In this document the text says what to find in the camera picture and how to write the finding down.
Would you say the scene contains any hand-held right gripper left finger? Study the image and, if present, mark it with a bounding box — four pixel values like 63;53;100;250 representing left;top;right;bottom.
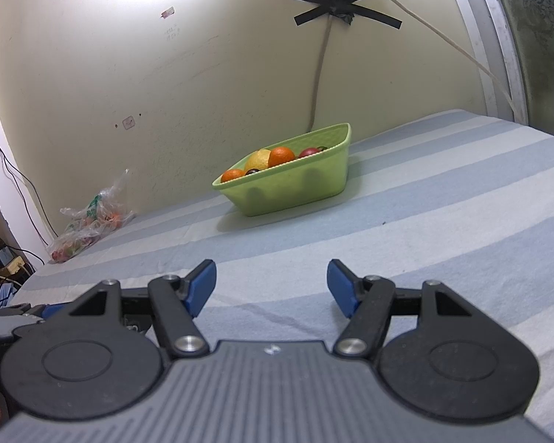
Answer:
65;259;217;359

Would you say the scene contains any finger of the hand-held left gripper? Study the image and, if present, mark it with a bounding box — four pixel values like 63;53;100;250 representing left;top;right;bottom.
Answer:
28;303;71;322

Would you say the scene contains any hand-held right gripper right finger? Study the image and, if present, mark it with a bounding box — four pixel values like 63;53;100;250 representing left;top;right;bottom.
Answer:
327;259;481;359

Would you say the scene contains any green plastic basin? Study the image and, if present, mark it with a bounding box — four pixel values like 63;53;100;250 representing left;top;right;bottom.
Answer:
213;123;352;217

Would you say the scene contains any large yellow citrus fruit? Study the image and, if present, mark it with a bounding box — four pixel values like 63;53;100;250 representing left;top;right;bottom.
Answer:
244;148;273;172

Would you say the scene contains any yellowed charger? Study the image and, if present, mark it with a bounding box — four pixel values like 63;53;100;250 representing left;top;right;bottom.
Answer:
0;247;29;283

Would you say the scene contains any clear plastic bag of produce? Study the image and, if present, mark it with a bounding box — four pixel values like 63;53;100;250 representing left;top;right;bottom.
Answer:
47;168;137;264

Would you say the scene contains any striped bed sheet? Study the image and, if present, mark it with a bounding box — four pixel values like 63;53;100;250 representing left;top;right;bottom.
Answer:
0;108;554;443

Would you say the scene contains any black tape cross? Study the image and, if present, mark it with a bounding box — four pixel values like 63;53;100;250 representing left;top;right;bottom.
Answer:
291;0;407;30

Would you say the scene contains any patterned window glass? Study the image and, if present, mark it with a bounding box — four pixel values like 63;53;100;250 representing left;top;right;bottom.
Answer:
489;0;554;145

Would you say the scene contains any black cable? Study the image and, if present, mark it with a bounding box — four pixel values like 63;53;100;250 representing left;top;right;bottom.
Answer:
0;111;60;246

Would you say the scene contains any grey cable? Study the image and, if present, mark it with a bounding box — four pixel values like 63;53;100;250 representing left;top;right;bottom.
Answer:
307;25;331;133

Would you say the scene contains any white cable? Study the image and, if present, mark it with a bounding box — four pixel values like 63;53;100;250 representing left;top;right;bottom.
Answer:
338;0;529;124

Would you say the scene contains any white window frame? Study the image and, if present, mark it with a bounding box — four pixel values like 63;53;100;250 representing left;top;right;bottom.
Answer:
440;0;532;126

